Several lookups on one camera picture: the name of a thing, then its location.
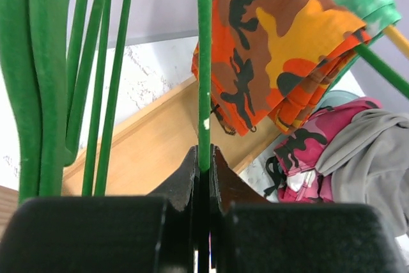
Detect orange patterned trousers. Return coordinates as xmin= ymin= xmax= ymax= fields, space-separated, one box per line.
xmin=210 ymin=0 xmax=371 ymax=136

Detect green hanger with orange trousers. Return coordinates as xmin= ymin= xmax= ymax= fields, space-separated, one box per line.
xmin=354 ymin=44 xmax=409 ymax=98

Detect green hanger with pink trousers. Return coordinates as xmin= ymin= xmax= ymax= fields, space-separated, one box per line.
xmin=61 ymin=0 xmax=132 ymax=196

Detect green hanger with black trousers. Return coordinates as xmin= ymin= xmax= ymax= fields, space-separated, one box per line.
xmin=1 ymin=0 xmax=69 ymax=202

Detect yellow hanger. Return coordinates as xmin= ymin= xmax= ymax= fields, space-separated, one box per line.
xmin=383 ymin=25 xmax=409 ymax=59

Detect green hanger with grey trousers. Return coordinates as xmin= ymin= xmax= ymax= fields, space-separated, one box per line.
xmin=197 ymin=0 xmax=212 ymax=173

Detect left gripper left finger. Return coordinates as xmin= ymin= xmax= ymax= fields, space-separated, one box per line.
xmin=148 ymin=146 xmax=198 ymax=212

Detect pink camouflage trousers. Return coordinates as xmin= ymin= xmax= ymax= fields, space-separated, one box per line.
xmin=263 ymin=97 xmax=381 ymax=203

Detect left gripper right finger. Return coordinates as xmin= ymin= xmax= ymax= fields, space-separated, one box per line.
xmin=209 ymin=145 xmax=269 ymax=214

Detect wooden clothes rack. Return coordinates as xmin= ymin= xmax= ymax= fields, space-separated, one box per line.
xmin=0 ymin=74 xmax=288 ymax=222

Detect blue transparent plastic bin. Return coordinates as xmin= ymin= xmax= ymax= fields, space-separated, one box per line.
xmin=314 ymin=90 xmax=359 ymax=112

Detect grey trousers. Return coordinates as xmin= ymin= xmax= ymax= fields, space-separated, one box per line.
xmin=315 ymin=109 xmax=408 ymax=237

